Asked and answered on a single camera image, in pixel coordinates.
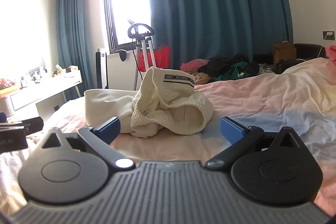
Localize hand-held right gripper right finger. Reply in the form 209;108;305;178
205;116;307;169

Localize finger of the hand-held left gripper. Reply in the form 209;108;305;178
0;116;44;135

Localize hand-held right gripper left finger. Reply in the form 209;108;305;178
34;117;135;171

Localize cream knit pants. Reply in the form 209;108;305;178
130;67;214;139

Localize white desk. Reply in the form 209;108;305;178
0;70;82;122

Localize pastel bed blanket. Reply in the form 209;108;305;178
0;57;336;214

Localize clutter of small desk items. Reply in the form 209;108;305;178
0;57;79;94

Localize tan patterned garment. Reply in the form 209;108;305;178
191;71;214;85

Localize green garment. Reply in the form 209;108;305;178
228;62;248;76

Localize black garment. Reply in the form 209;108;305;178
204;53;261;77

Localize pink garment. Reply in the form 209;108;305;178
180;58;211;73

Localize garment steamer stand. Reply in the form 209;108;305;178
127;19;156;91

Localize red cloth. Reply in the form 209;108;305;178
138;46;172;73

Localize brown paper bag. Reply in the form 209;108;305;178
272;42;297;67

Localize narrow teal curtain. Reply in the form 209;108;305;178
56;0;106;104

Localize black leather headboard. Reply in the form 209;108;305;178
253;43;327;75

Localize pink pillow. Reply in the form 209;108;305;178
325;45;336;62

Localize wide teal curtain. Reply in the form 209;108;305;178
144;0;294;75

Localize white charging cable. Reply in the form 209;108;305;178
296;43;326;61

